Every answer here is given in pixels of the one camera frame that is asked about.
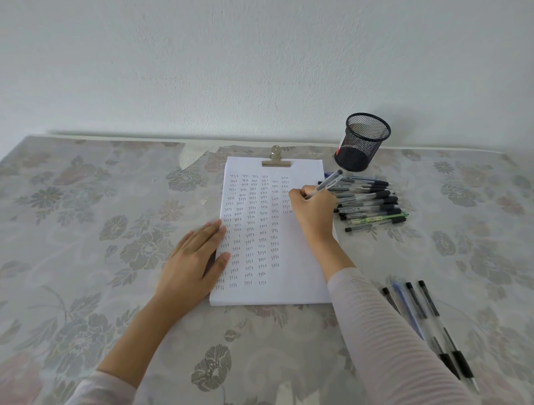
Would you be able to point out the metal binder clip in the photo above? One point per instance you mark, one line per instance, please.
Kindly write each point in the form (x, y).
(276, 160)

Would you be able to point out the floral grey tablecloth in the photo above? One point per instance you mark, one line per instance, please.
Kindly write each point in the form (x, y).
(83, 208)

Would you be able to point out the person's left hand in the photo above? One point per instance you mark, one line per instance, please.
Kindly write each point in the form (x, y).
(187, 271)

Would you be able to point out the clear pen with dark cap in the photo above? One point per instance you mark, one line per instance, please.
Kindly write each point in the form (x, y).
(329, 181)

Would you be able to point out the person's right forearm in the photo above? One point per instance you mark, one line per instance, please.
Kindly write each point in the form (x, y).
(388, 346)

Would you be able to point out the clear blue ballpoint pen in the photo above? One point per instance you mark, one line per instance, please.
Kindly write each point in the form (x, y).
(405, 306)

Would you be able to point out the person's right hand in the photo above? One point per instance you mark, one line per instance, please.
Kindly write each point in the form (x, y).
(315, 219)

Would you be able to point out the black mesh pen holder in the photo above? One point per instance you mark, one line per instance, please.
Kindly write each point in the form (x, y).
(358, 146)

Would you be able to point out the person's right fingers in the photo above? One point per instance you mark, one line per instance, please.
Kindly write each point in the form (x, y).
(318, 203)

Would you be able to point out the pile of ballpoint pens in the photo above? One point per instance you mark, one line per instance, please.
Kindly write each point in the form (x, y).
(371, 204)

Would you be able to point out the stack of white paper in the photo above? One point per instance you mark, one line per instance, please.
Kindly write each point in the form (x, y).
(267, 250)

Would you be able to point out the person's left forearm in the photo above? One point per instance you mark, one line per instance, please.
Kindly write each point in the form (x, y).
(137, 346)

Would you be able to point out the clear black ballpoint pen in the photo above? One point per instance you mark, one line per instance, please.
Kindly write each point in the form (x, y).
(425, 321)
(442, 325)
(389, 298)

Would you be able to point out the person's left thumb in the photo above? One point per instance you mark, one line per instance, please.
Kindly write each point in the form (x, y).
(219, 267)

